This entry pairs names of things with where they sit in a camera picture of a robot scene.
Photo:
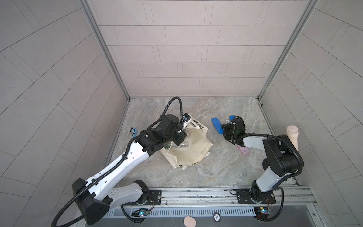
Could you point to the beige microphone on stand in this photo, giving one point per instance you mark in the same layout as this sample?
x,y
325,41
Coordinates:
x,y
292,133

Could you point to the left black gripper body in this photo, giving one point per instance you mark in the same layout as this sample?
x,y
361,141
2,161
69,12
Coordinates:
x,y
174,136

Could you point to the left green circuit board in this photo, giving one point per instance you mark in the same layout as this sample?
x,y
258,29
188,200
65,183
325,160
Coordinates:
x,y
141,213

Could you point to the right green circuit board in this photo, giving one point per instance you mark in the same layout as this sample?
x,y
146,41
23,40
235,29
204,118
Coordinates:
x,y
263,212

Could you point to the pink plastic case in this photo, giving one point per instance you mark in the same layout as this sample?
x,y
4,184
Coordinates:
x,y
244,150

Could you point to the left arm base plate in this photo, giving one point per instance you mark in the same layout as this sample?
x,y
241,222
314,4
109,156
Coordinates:
x,y
153,198

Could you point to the cream canvas tote bag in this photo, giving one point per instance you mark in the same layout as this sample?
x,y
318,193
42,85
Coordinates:
x,y
192,150

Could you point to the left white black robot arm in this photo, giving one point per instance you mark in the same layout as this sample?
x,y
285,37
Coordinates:
x,y
96,195

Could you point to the round black white button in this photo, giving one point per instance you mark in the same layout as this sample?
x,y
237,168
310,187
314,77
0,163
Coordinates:
x,y
216,217

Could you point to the aluminium rail frame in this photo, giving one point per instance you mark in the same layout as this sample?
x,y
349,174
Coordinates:
x,y
204,201

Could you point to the small blue white toy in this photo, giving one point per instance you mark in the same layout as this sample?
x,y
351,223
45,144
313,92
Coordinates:
x,y
133,132

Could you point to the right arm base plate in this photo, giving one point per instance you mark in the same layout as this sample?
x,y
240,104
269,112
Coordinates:
x,y
254,196

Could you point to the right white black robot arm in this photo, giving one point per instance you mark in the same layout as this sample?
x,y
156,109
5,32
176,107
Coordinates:
x,y
282,161

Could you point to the green circuit board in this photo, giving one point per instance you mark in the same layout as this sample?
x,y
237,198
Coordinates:
x,y
263,212
141,213

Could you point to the round beige disc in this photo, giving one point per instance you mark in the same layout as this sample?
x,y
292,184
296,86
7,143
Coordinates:
x,y
189,221

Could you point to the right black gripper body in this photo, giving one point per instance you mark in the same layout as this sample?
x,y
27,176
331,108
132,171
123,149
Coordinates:
x,y
229,133

